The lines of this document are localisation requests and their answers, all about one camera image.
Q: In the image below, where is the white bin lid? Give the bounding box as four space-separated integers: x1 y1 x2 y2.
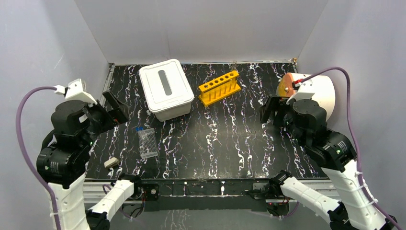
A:
139 59 194 114

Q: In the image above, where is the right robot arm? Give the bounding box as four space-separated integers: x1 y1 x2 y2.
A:
259 96 397 230

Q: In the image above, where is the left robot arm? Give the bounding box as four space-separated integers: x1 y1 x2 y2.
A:
36 91 143 230

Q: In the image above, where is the white cylindrical centrifuge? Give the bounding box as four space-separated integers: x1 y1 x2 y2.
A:
276 72 336 120

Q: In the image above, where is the clear acrylic tube rack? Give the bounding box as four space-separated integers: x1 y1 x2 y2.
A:
138 128 158 159

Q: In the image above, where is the yellow test tube rack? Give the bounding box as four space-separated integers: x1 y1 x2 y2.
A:
198 70 241 107

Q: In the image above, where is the white plastic bin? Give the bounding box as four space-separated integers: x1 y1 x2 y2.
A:
151 103 192 122

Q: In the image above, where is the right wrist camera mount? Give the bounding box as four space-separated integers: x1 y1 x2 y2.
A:
286 79 315 104

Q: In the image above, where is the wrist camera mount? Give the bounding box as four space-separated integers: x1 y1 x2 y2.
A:
54 79 98 104
286 79 315 104

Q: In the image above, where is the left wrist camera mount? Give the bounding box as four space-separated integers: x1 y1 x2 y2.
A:
54 79 98 104

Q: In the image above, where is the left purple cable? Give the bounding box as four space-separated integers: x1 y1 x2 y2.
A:
16 86 64 230

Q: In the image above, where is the purple cable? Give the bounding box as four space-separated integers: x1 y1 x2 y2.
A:
293 67 404 230
16 86 64 230

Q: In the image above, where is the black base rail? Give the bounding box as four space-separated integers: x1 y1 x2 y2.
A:
95 178 318 213

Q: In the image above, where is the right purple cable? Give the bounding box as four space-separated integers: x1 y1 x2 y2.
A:
293 67 404 230

